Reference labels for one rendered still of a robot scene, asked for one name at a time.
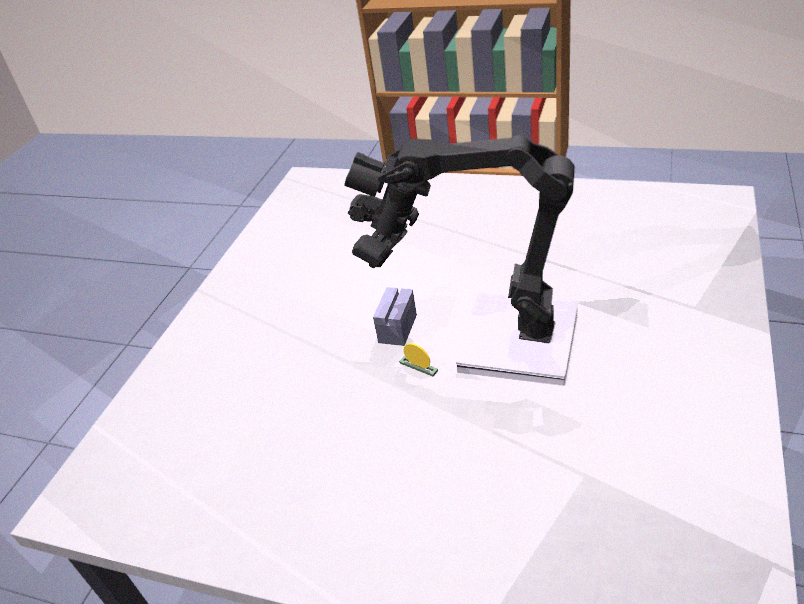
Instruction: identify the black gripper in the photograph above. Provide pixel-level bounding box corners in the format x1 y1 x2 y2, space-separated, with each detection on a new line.
352 199 419 269

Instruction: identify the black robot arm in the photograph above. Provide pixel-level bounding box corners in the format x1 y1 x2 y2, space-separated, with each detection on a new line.
344 135 574 343

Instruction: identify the thin gold coin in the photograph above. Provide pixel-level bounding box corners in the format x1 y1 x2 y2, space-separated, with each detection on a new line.
403 343 431 369

